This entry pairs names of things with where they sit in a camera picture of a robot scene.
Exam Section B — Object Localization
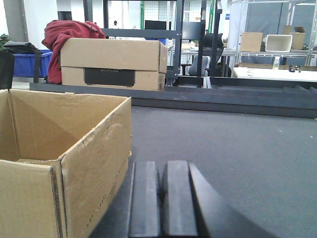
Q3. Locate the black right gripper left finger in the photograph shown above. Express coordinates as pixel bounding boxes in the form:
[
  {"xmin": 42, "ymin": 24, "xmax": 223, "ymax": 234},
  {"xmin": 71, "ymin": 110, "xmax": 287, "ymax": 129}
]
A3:
[{"xmin": 128, "ymin": 161, "xmax": 160, "ymax": 238}]

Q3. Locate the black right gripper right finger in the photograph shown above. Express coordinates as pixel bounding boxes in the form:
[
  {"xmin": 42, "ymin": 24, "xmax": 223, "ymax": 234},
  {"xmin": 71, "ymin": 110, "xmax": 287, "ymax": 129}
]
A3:
[{"xmin": 161, "ymin": 160, "xmax": 275, "ymax": 238}]

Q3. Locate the brown cardboard carton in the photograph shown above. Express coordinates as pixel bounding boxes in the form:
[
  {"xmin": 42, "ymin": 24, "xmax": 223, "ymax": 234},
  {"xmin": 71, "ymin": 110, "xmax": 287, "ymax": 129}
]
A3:
[{"xmin": 0, "ymin": 89, "xmax": 132, "ymax": 238}]

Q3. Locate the dark conveyor belt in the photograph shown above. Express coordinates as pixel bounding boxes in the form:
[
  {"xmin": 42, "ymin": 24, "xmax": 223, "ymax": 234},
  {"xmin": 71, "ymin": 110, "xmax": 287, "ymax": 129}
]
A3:
[{"xmin": 88, "ymin": 98, "xmax": 317, "ymax": 238}]

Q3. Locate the white work table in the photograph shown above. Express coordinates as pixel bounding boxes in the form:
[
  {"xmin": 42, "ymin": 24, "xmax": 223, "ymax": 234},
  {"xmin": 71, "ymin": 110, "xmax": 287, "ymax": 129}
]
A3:
[{"xmin": 232, "ymin": 67, "xmax": 317, "ymax": 83}]

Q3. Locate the large printed cardboard box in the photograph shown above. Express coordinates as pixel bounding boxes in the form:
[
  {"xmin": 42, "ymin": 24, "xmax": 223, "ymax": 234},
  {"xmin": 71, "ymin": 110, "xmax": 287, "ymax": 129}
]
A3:
[{"xmin": 60, "ymin": 38, "xmax": 167, "ymax": 91}]

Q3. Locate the black office chair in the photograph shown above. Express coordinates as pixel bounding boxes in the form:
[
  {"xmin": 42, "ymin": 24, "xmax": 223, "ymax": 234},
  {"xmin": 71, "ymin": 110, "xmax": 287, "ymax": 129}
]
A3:
[{"xmin": 201, "ymin": 33, "xmax": 224, "ymax": 77}]

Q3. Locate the clear plastic bottle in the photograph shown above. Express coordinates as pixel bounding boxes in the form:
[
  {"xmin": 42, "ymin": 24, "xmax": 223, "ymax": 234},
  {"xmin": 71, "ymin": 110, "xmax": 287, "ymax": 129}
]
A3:
[{"xmin": 272, "ymin": 56, "xmax": 280, "ymax": 70}]

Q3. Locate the small closed cardboard box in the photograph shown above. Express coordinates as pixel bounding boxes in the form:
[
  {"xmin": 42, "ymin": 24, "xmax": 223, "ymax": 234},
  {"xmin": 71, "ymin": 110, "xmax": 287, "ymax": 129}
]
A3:
[{"xmin": 240, "ymin": 32, "xmax": 263, "ymax": 52}]

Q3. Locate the white plastic bin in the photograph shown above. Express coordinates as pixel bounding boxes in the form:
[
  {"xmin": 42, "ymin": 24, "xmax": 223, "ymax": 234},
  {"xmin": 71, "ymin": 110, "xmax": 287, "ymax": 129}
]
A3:
[{"xmin": 265, "ymin": 35, "xmax": 293, "ymax": 53}]

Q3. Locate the blue storage crate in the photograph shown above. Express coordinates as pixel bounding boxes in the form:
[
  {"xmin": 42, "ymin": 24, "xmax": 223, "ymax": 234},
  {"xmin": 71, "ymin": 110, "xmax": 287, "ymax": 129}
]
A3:
[{"xmin": 13, "ymin": 50, "xmax": 53, "ymax": 77}]

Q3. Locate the red jacket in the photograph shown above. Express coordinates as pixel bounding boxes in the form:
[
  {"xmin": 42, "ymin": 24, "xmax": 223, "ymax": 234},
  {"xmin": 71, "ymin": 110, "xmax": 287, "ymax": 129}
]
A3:
[{"xmin": 41, "ymin": 19, "xmax": 106, "ymax": 85}]

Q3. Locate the open cardboard box far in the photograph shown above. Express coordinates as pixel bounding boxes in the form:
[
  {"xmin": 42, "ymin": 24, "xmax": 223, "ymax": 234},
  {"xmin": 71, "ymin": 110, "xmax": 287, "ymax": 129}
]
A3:
[{"xmin": 283, "ymin": 25, "xmax": 305, "ymax": 50}]

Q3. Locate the dark metal rack frame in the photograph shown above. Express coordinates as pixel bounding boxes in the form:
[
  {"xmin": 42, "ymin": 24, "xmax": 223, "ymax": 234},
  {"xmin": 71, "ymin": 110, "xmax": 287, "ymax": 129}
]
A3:
[{"xmin": 30, "ymin": 0, "xmax": 317, "ymax": 118}]

